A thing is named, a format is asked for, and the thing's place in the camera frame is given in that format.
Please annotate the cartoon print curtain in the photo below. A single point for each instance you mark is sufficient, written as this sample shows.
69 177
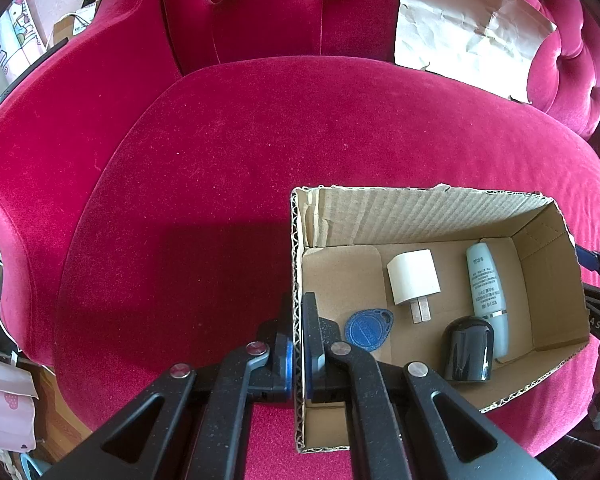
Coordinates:
20 30

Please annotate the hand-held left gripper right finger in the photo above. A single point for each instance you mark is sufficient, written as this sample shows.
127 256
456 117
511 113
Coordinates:
308 370

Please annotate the crumpled brown paper sheet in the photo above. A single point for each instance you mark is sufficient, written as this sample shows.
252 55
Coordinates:
455 25

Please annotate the red velvet sofa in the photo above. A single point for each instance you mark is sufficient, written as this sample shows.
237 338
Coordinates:
205 160

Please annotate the small white charger plug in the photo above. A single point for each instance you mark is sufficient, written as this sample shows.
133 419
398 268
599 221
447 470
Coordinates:
412 275

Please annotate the light blue plastic stool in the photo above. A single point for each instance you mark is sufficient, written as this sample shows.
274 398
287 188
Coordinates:
30 467

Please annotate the light blue cosmetic bottle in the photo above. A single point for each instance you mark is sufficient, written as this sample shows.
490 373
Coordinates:
485 280

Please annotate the blue key fob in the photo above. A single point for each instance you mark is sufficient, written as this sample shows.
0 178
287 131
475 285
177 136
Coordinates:
365 330

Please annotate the small brown cardboard box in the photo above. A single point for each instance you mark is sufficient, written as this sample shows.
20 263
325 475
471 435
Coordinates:
64 30

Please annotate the black glossy cap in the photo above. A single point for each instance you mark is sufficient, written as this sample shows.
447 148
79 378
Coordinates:
467 350

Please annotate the black board edge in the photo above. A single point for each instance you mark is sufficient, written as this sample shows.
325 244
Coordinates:
30 72

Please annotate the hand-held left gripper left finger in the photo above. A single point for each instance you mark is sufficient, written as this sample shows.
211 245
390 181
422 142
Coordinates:
287 365

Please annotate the small white box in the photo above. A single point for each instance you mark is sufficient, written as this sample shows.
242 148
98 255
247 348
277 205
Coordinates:
86 12

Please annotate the pink printed bag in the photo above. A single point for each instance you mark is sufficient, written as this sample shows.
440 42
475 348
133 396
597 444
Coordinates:
5 400

